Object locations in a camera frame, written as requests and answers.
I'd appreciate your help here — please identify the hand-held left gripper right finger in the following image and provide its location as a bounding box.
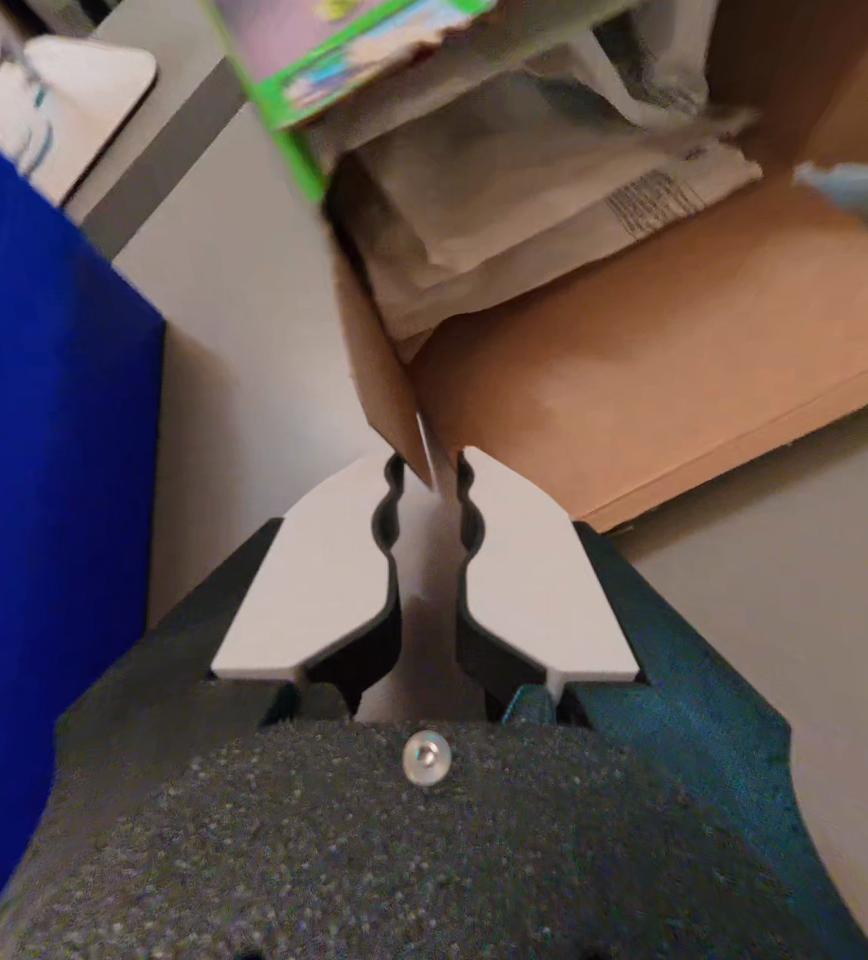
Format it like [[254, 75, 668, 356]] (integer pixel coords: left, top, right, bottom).
[[455, 447, 641, 700]]

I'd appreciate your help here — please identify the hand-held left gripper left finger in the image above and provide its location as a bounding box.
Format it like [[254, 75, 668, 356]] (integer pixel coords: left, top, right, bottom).
[[211, 452, 405, 706]]

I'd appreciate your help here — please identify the brown cardboard box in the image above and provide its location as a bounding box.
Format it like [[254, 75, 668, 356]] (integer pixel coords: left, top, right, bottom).
[[325, 0, 868, 534]]

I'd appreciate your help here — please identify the green lego box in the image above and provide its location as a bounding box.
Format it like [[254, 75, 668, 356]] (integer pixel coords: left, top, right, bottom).
[[201, 0, 498, 204]]

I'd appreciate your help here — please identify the white paper bag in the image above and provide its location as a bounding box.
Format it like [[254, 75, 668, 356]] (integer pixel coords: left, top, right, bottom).
[[332, 135, 765, 365], [524, 30, 761, 144]]

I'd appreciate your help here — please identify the light blue sheet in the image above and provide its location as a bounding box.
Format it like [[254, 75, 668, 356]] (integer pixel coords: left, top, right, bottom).
[[792, 161, 868, 264]]

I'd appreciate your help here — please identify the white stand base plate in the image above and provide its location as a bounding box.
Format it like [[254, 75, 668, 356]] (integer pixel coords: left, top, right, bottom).
[[0, 33, 159, 207]]

